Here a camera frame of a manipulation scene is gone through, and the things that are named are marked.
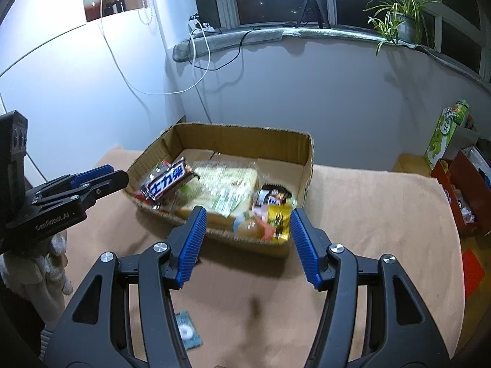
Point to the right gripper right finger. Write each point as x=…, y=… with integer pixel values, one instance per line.
x=373, y=315

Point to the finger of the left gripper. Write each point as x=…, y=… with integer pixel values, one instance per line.
x=71, y=181
x=96, y=189

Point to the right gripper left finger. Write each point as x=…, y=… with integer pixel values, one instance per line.
x=122, y=315

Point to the large Snickers bar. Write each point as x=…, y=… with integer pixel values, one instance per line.
x=178, y=175

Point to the teal mint candy packet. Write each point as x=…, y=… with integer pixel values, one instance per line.
x=188, y=334

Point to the green jelly candy packet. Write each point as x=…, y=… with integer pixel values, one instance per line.
x=187, y=193

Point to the bread slice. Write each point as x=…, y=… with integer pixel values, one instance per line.
x=227, y=190

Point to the packaged braised egg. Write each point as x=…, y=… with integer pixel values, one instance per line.
x=249, y=225

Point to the yellow snack packet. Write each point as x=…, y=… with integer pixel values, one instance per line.
x=279, y=218

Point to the small Snickers bar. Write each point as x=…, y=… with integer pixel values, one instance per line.
x=273, y=194

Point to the pink candy packet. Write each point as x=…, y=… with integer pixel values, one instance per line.
x=261, y=216

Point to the left gloved hand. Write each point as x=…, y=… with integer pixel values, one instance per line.
x=38, y=275

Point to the white cabinet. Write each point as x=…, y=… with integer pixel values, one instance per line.
x=85, y=87

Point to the red storage box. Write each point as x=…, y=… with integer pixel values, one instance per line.
x=460, y=175

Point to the open cardboard box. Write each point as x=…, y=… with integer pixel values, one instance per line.
x=284, y=157

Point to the grey windowsill mat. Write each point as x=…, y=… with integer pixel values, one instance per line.
x=220, y=42

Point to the white power strip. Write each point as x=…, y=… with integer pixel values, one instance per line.
x=197, y=27

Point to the green juice carton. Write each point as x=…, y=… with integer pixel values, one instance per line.
x=450, y=119

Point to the potted spider plant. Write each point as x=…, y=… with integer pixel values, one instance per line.
x=400, y=21

